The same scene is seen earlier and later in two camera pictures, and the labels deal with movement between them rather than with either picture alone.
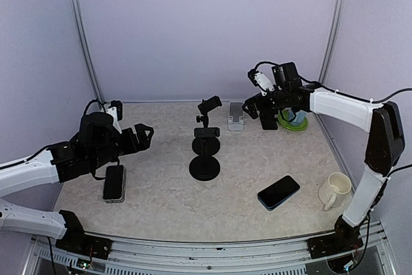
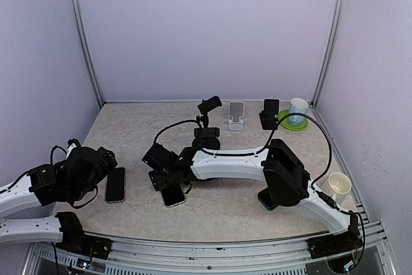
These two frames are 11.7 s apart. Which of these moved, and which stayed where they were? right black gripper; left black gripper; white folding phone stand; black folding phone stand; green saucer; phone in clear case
Moved: left black gripper; right black gripper
Stayed: green saucer; phone in clear case; white folding phone stand; black folding phone stand
